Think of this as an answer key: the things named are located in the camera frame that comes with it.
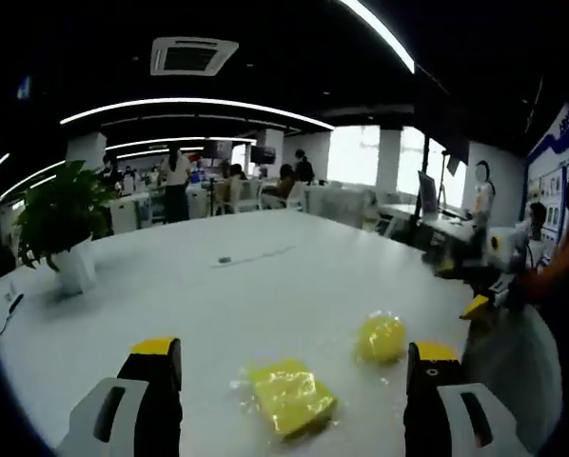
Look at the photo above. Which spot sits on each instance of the black light stand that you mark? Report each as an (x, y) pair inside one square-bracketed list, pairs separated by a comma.
[(453, 164)]

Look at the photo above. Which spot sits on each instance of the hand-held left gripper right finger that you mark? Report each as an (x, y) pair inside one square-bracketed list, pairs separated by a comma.
[(429, 409)]

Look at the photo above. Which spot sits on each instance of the round yellow silicone block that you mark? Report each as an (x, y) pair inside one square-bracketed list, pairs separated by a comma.
[(382, 338)]

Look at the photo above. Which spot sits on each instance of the white ceiling air vent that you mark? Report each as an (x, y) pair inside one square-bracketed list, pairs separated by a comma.
[(194, 57)]

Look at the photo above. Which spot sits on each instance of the dark hanging screen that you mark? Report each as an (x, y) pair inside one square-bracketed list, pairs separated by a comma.
[(263, 154), (216, 149)]

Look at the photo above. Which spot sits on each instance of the white low cabinet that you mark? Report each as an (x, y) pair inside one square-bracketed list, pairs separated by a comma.
[(341, 204)]

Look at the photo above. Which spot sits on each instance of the white ceiling light strip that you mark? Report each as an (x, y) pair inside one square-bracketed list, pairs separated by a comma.
[(194, 101), (384, 33), (0, 163)]

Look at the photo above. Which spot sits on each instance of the computer monitor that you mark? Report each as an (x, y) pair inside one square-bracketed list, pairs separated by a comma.
[(427, 192)]

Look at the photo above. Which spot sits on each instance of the blue white wall poster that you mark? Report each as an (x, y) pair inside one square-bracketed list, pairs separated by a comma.
[(551, 181)]

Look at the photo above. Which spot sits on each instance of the rectangular yellow silicone block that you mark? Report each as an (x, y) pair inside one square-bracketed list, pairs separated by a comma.
[(294, 400)]

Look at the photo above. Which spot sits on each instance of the green plant in white pot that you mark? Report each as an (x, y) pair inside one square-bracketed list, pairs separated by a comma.
[(77, 271)]

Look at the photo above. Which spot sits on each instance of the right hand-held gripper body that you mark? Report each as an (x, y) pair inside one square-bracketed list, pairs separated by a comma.
[(510, 252)]

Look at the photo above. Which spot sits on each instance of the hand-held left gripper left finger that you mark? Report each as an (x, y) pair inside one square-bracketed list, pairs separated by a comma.
[(146, 409)]

